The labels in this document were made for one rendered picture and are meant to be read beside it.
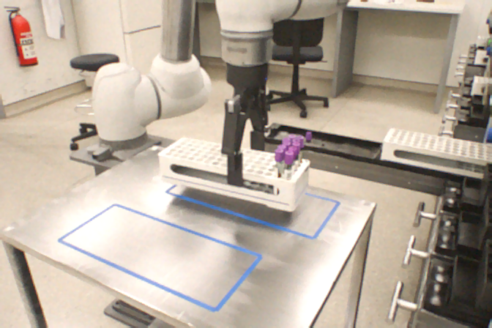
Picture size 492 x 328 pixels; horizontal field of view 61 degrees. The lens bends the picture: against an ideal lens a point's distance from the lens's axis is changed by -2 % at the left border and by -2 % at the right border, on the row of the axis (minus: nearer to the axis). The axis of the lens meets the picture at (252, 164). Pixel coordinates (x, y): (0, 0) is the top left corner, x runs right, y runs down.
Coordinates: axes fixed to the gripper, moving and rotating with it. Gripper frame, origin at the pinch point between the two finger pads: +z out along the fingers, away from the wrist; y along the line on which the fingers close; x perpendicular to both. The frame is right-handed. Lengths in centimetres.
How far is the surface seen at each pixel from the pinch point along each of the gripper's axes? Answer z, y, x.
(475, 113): 8, -78, 47
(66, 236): 8.6, 25.2, -24.8
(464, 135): 13, -69, 44
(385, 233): 90, -119, 24
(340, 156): 9.7, -31.4, 12.8
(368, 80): 86, -390, -31
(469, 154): 4, -32, 43
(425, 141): 4.0, -36.8, 32.6
